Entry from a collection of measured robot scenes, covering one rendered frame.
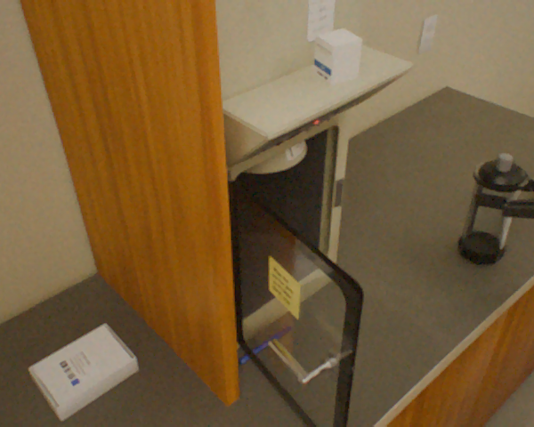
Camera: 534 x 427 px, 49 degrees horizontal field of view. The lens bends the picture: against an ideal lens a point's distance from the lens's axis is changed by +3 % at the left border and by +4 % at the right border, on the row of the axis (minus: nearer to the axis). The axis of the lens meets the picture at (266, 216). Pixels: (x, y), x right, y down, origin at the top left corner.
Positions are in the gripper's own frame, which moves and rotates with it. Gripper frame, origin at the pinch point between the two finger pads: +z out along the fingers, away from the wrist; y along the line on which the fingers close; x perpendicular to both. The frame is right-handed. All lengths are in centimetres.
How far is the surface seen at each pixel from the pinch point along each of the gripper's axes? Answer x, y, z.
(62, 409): 6, 95, 32
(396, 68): -39, 37, -5
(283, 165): -25, 49, 13
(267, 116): -40, 62, -2
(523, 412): 111, -42, 20
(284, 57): -45, 51, 5
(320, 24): -48, 43, 4
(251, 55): -47, 57, 4
